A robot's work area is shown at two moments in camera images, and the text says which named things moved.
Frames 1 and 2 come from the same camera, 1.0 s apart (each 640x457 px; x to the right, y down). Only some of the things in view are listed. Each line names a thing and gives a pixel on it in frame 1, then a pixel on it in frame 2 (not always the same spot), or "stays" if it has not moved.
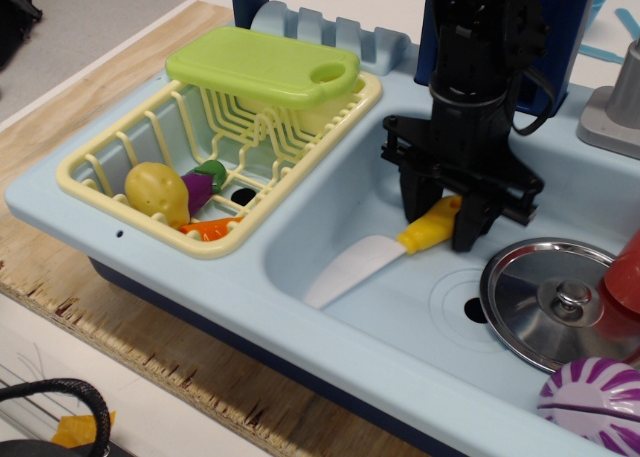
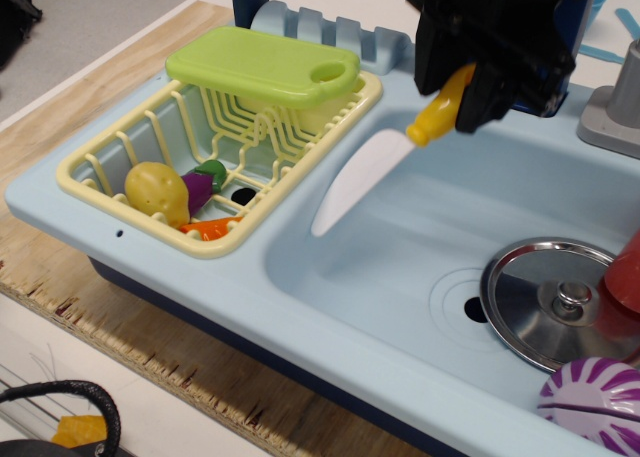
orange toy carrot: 210,230 stays
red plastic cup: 618,298 stays
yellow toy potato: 157,189 stays
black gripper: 468,149 to 512,23
